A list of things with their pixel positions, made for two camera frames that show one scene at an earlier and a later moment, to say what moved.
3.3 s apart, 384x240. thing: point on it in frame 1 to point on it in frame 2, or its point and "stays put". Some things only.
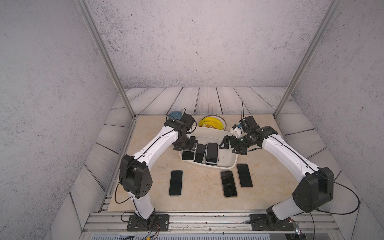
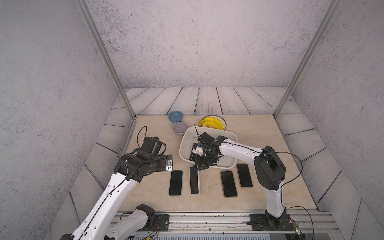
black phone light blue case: x=175 y=187 stays put
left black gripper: x=192 y=146 to x=164 y=165
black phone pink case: x=229 y=186 stays put
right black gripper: x=233 y=145 to x=199 y=165
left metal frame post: x=86 y=12 stays put
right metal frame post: x=332 y=7 stays put
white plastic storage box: x=227 y=158 stays put
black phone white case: x=188 y=155 to x=194 y=181
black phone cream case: x=245 y=179 stays put
